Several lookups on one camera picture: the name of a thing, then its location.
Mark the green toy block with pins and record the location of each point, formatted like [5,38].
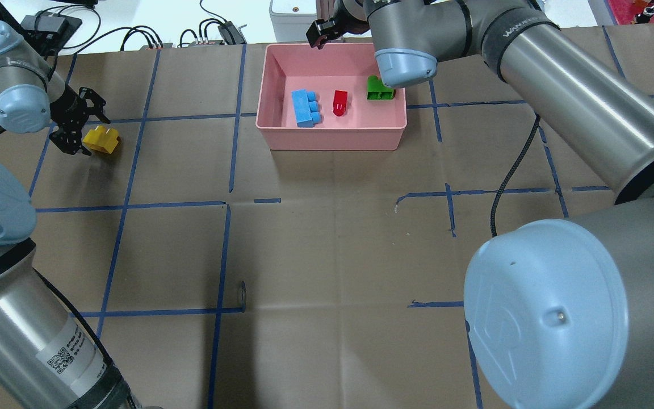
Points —
[376,90]

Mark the yellow toy block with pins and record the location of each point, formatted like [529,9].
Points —
[102,139]

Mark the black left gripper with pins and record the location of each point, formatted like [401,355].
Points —
[66,104]

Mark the red toy block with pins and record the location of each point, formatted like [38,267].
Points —
[340,101]

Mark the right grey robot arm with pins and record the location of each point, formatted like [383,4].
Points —
[560,312]

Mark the white plastic container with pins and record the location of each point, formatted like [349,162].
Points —
[291,19]

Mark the blue toy block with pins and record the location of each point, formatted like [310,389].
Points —
[306,108]

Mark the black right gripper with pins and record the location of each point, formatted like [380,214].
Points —
[325,29]

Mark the pink plastic box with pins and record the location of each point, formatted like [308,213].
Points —
[366,126]

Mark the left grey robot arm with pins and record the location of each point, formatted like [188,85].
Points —
[49,356]

